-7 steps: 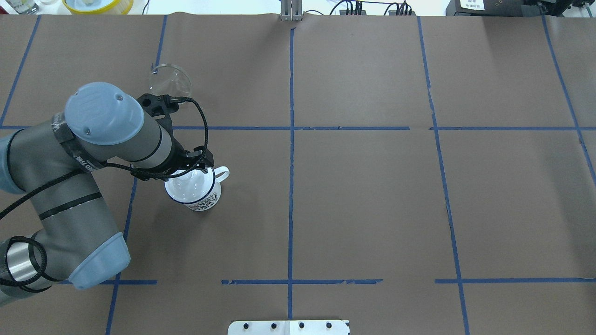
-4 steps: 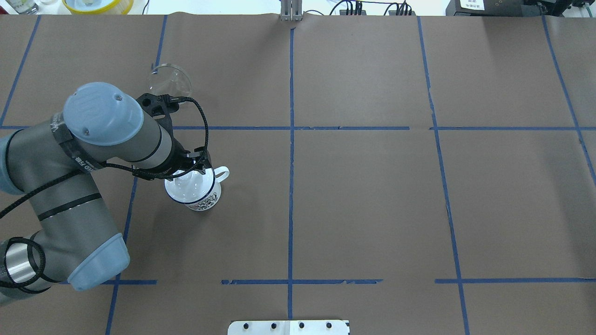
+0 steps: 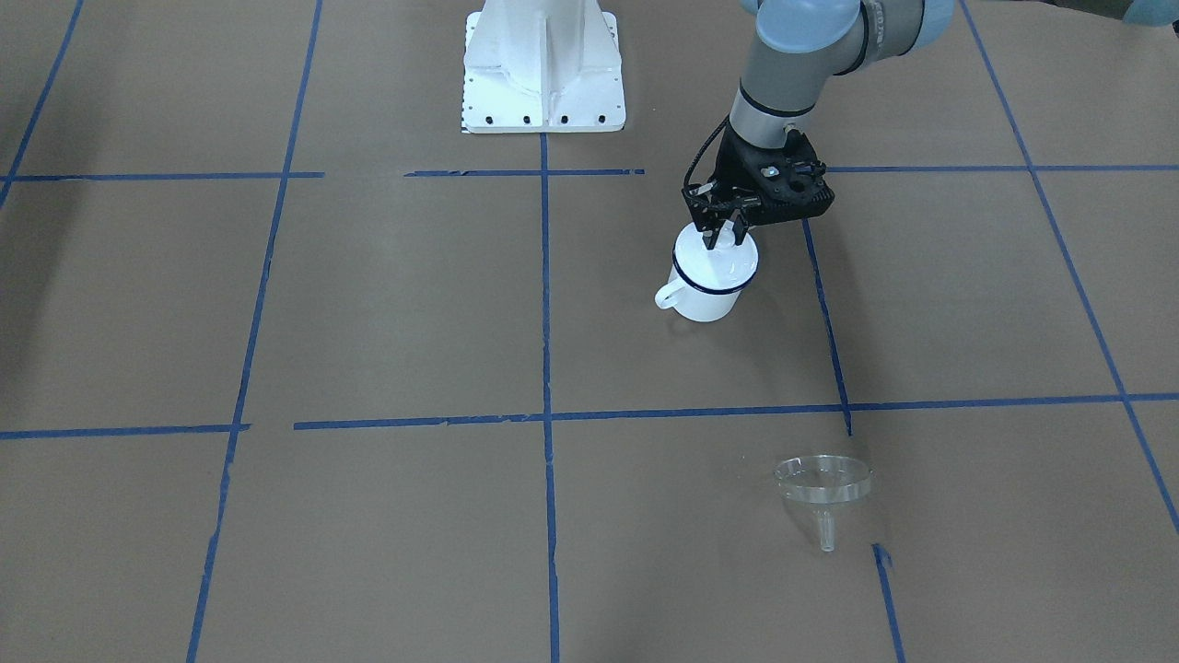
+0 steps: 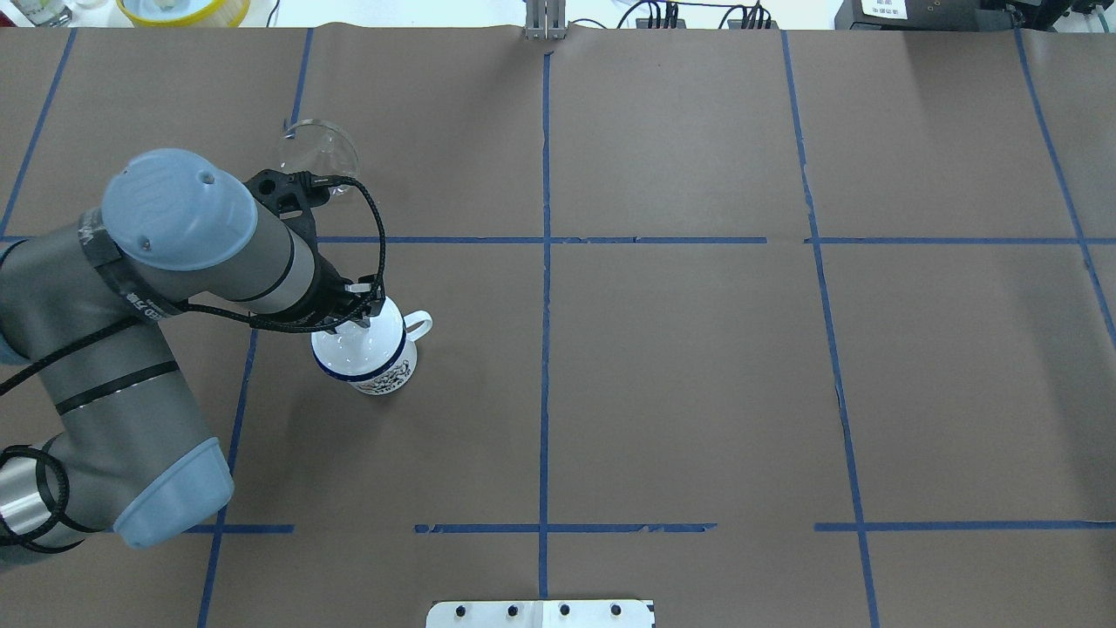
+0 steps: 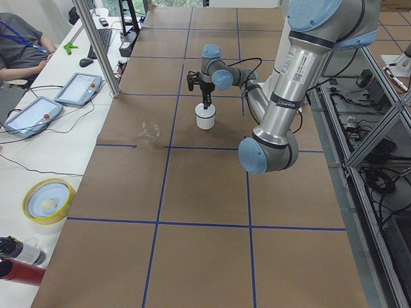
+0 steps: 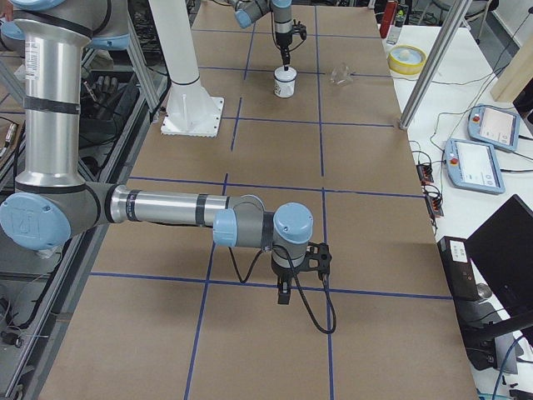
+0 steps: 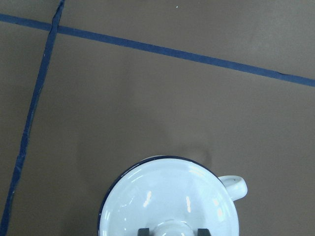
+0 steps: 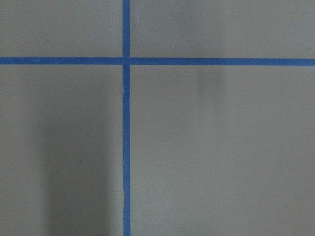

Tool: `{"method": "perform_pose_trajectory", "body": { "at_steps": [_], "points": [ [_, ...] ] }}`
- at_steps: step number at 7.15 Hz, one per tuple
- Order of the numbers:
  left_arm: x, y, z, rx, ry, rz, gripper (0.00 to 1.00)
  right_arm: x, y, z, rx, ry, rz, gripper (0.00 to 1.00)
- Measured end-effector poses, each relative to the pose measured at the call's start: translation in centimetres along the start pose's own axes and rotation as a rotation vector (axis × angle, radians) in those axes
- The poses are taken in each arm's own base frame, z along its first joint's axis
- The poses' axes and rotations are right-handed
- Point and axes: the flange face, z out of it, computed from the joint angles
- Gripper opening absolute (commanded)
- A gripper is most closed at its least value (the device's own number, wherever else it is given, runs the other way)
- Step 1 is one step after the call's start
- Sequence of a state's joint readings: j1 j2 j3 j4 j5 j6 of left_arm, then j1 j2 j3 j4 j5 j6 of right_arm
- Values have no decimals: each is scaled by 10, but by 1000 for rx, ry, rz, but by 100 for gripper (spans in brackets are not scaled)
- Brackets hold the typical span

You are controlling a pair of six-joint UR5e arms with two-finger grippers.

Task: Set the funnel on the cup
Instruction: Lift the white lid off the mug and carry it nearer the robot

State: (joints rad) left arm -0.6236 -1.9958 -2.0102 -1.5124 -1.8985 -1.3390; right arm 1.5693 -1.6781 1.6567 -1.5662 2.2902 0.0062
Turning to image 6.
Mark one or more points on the white enamel cup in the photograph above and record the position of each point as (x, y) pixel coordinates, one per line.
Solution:
(284, 89)

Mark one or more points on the orange connector module far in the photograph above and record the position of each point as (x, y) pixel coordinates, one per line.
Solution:
(424, 171)

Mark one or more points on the yellow rimmed round container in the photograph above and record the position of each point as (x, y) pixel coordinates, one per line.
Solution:
(406, 60)

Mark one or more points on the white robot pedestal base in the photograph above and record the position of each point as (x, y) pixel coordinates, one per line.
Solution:
(190, 109)

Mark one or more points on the orange connector module near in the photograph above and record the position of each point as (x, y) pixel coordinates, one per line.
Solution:
(434, 204)

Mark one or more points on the near teach pendant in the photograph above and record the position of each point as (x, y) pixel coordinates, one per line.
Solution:
(473, 166)

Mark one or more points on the black monitor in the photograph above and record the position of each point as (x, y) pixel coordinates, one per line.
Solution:
(501, 249)

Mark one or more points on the orange connector module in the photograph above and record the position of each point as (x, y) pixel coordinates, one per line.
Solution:
(434, 204)
(424, 171)

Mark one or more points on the black computer box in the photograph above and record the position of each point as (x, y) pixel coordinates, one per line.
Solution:
(470, 296)

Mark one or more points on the dark spray bottle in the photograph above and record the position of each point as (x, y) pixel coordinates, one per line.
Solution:
(397, 24)

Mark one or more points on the far teach pendant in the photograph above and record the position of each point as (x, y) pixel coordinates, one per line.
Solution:
(493, 125)

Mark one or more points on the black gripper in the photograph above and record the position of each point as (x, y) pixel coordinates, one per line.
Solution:
(281, 38)
(285, 274)

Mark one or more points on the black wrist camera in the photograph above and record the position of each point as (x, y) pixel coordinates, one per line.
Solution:
(317, 259)
(298, 28)

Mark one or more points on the wooden board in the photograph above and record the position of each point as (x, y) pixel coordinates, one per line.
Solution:
(516, 76)

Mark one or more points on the aluminium frame post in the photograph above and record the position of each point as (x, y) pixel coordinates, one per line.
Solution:
(443, 40)

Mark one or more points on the red cylinder can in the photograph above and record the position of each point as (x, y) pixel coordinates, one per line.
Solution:
(387, 17)

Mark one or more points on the white enamel cup lid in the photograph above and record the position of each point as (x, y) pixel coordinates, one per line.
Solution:
(285, 74)

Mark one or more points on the teach pendant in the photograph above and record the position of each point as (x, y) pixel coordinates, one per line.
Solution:
(473, 166)
(493, 125)

